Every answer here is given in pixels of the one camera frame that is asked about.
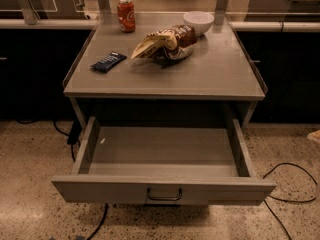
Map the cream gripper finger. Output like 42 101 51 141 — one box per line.
307 130 320 143

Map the grey top drawer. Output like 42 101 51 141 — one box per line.
52 117 276 205

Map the grey drawer cabinet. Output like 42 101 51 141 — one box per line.
64 12 265 125

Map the white bowl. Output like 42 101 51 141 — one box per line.
183 11 214 36

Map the brown chip bag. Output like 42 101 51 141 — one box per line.
131 25 197 61

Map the dark blue snack bar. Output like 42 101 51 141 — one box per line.
91 51 127 73

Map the red soda can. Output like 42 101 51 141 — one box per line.
117 0 135 33

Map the black cable right floor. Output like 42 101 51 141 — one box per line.
262 162 320 240

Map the black cable floor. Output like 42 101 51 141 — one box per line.
262 162 320 240
15 118 110 240

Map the white horizontal rail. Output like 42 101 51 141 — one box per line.
0 19 320 33

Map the black drawer handle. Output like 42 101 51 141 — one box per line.
147 188 183 202

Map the black cable left floor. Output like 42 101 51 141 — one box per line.
15 118 110 240

